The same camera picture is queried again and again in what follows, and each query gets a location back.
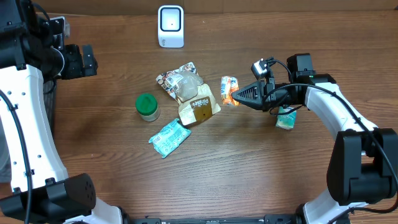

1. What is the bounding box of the teal tissue pack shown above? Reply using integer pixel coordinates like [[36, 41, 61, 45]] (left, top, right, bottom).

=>
[[275, 111, 297, 129]]

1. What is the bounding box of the orange snack pack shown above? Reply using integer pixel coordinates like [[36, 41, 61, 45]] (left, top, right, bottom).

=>
[[221, 76, 239, 106]]

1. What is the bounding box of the beige brown snack pouch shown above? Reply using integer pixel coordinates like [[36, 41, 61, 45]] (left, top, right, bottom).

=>
[[155, 62, 221, 126]]

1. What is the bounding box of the green lid jar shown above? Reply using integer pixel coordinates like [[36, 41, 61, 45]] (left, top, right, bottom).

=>
[[136, 93, 160, 122]]

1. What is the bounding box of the teal snack packet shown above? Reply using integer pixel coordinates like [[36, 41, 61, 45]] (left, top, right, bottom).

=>
[[149, 118, 191, 159]]

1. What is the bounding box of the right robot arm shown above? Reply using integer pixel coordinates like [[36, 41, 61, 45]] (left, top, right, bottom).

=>
[[231, 53, 397, 224]]

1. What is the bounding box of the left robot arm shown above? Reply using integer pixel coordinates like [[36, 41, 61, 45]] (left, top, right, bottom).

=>
[[1, 0, 129, 223]]

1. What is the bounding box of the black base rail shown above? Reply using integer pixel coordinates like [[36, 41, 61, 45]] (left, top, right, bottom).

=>
[[130, 214, 304, 224]]

